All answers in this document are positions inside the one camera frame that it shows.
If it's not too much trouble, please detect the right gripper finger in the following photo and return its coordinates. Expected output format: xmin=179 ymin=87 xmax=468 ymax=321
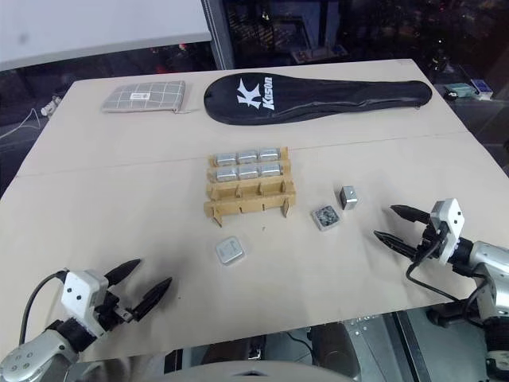
xmin=389 ymin=205 xmax=432 ymax=225
xmin=373 ymin=230 xmax=419 ymax=260

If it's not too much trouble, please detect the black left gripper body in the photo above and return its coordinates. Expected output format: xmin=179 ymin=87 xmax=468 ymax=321
xmin=94 ymin=283 xmax=135 ymax=332

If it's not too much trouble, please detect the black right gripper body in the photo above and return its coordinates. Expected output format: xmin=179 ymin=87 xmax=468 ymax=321
xmin=412 ymin=221 xmax=441 ymax=261

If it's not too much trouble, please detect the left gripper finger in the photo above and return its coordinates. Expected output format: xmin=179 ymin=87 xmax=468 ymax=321
xmin=130 ymin=277 xmax=173 ymax=322
xmin=103 ymin=258 xmax=142 ymax=287

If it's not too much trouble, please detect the wooden slotted rack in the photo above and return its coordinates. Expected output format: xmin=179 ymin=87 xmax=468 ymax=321
xmin=203 ymin=146 xmax=297 ymax=228

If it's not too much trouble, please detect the small blue box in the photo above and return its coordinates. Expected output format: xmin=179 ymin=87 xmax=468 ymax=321
xmin=470 ymin=77 xmax=495 ymax=99

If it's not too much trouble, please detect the teal flat device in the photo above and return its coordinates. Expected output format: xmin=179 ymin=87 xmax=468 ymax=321
xmin=442 ymin=82 xmax=475 ymax=101

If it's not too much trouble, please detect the black Kason racket bag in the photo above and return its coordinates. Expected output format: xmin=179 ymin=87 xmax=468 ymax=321
xmin=203 ymin=72 xmax=434 ymax=126

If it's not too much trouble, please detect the grey checked fabric pouch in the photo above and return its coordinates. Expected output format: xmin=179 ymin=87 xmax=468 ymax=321
xmin=100 ymin=80 xmax=196 ymax=117

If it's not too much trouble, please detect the white board panel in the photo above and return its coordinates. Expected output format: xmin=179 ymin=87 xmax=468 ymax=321
xmin=0 ymin=0 xmax=212 ymax=73

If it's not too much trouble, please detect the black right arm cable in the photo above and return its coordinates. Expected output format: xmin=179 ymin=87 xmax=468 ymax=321
xmin=405 ymin=238 xmax=491 ymax=320

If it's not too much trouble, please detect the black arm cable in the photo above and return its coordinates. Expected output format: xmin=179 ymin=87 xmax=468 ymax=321
xmin=405 ymin=238 xmax=491 ymax=320
xmin=18 ymin=269 xmax=69 ymax=344

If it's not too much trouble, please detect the speckled silver block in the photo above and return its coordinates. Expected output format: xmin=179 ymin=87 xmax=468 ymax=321
xmin=310 ymin=204 xmax=342 ymax=232

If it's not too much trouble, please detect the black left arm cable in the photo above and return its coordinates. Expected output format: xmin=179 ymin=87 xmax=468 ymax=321
xmin=18 ymin=269 xmax=69 ymax=344

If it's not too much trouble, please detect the grey metal table frame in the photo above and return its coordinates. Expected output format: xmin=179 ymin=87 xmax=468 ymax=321
xmin=340 ymin=309 xmax=421 ymax=382

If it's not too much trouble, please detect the thin white cable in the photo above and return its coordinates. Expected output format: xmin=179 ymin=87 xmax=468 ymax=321
xmin=0 ymin=106 xmax=45 ymax=141

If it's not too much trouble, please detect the grey metal post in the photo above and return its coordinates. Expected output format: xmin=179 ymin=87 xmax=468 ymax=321
xmin=200 ymin=0 xmax=240 ymax=71

